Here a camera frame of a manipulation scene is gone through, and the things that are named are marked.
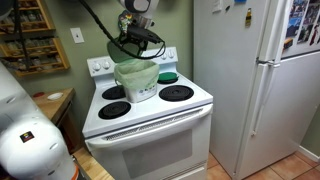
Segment white refrigerator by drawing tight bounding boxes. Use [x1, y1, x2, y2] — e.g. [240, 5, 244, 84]
[193, 0, 320, 180]

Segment white compost bin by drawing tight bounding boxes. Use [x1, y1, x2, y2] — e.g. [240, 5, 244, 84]
[123, 85, 157, 103]

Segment green bin lid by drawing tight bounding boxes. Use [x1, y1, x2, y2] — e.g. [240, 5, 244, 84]
[107, 42, 141, 63]

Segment wooden side table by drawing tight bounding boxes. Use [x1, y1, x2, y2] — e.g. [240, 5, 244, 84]
[32, 88, 83, 153]

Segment small white dish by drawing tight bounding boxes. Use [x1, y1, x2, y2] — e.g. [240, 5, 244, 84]
[47, 92, 63, 100]

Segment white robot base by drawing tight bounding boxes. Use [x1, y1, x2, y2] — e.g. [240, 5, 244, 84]
[0, 64, 79, 180]

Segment upper wooden spice rack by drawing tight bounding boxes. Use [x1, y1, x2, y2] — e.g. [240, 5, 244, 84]
[0, 0, 55, 34]

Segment white electric stove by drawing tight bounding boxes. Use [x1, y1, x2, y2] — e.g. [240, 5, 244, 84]
[82, 56, 213, 180]

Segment photos on fridge door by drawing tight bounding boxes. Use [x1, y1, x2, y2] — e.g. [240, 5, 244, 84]
[283, 0, 320, 52]

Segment green round burner cover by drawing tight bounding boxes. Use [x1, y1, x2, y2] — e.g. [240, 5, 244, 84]
[158, 72, 178, 84]

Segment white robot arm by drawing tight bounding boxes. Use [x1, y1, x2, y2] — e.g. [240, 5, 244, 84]
[118, 0, 161, 51]

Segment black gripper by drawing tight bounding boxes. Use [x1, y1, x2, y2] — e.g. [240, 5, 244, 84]
[119, 33, 148, 52]

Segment lower wooden spice rack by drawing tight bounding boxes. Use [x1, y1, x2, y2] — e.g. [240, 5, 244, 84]
[0, 37, 70, 76]

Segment small red lid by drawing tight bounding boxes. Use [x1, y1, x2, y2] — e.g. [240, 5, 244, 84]
[32, 92, 45, 98]

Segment yellow black fridge magnet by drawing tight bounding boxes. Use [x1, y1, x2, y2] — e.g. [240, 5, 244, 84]
[245, 8, 252, 28]

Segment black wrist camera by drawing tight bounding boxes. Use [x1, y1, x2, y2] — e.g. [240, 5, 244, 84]
[127, 26, 162, 44]

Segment front right stove burner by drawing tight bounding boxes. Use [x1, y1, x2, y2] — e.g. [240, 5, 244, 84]
[159, 85, 194, 102]

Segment front left stove burner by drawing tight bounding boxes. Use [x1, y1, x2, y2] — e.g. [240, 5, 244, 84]
[98, 101, 131, 120]

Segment back left stove burner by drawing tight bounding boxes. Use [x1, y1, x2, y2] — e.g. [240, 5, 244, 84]
[102, 86, 125, 100]

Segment colourful decorative wall plate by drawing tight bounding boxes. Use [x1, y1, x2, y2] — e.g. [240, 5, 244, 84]
[118, 10, 133, 33]

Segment white wall light switch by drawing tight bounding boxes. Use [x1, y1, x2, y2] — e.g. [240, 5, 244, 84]
[70, 28, 84, 44]

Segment wooden spice rack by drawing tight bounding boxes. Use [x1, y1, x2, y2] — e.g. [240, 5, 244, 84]
[0, 37, 70, 76]
[0, 0, 55, 34]

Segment green bin liner bag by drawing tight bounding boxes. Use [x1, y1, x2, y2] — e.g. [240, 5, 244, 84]
[114, 59, 160, 90]

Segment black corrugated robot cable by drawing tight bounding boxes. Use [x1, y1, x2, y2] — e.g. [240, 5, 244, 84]
[78, 0, 167, 61]

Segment stove burner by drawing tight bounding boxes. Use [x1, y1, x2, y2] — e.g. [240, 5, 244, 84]
[159, 85, 194, 102]
[98, 101, 131, 120]
[102, 86, 125, 100]

